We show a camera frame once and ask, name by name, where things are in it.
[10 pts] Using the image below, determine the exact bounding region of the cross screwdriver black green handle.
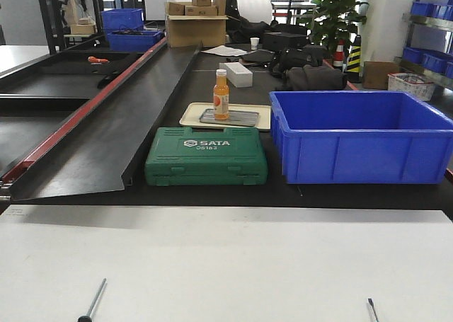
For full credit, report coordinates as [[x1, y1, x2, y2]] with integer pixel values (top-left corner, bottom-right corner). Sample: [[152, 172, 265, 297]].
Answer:
[[77, 278, 107, 322]]

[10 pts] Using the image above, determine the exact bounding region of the small metal tray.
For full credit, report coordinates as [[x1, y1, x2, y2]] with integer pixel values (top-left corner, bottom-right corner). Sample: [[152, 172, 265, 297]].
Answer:
[[199, 108, 260, 127]]

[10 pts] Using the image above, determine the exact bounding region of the beige plastic tray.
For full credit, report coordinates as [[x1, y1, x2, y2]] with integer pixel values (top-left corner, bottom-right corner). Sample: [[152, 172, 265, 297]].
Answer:
[[179, 103, 271, 132]]

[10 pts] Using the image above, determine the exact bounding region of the green SATA tool case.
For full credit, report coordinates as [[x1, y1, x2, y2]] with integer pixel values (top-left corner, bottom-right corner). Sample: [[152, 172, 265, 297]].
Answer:
[[144, 127, 268, 186]]

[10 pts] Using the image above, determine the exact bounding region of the orange juice bottle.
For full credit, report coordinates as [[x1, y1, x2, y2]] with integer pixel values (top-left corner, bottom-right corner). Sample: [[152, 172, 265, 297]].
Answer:
[[213, 69, 229, 120]]

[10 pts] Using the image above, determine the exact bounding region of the white rectangular block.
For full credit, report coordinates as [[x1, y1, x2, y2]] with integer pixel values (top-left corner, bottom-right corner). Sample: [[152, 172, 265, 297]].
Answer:
[[219, 62, 253, 88]]

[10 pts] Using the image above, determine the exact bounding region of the large blue plastic bin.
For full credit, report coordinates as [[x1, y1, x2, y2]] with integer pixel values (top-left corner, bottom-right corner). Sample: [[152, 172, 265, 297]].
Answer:
[[270, 91, 452, 184]]

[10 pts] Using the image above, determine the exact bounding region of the dark grey bag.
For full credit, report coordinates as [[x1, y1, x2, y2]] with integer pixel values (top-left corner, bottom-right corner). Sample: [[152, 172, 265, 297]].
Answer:
[[276, 65, 348, 91]]

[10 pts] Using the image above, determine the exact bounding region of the white paper cup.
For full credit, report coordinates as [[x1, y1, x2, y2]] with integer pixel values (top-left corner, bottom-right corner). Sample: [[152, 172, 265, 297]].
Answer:
[[250, 37, 260, 50]]

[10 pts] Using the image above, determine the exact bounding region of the large cardboard box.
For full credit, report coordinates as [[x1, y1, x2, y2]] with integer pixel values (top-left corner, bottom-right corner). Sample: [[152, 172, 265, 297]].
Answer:
[[166, 15, 227, 47]]

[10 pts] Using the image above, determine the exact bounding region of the black metal chute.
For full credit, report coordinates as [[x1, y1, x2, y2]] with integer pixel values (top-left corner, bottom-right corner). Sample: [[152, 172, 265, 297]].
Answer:
[[1, 41, 200, 204]]

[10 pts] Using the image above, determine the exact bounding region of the red white traffic cone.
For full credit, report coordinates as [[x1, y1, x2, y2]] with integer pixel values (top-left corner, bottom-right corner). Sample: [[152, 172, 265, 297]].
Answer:
[[333, 39, 344, 71]]

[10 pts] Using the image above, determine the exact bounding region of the blue bin on conveyor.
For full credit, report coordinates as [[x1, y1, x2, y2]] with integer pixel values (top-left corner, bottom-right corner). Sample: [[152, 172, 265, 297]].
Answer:
[[107, 30, 164, 52]]

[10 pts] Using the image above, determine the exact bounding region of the black yellow traffic cone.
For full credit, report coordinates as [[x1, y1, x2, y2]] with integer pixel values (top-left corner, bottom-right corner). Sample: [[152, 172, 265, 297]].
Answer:
[[345, 35, 362, 84]]

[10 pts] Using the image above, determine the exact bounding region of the brown cardboard box floor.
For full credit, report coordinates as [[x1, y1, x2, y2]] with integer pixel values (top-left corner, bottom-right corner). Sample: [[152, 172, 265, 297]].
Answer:
[[362, 61, 400, 90]]

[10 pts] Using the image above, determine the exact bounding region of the stacked blue bin behind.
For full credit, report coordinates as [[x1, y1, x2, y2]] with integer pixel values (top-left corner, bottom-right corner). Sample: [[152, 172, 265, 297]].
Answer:
[[101, 8, 144, 33]]

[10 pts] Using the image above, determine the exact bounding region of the potted green plant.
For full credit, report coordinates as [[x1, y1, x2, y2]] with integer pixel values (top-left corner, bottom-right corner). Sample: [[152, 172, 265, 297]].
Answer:
[[297, 0, 367, 58]]

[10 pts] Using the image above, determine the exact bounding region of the orange handled tool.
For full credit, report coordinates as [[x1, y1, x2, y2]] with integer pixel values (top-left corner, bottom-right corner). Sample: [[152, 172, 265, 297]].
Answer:
[[87, 56, 110, 64]]

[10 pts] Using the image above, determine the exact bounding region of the white wire basket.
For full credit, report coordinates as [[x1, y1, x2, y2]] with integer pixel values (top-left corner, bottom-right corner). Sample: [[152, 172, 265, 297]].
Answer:
[[388, 73, 435, 101]]

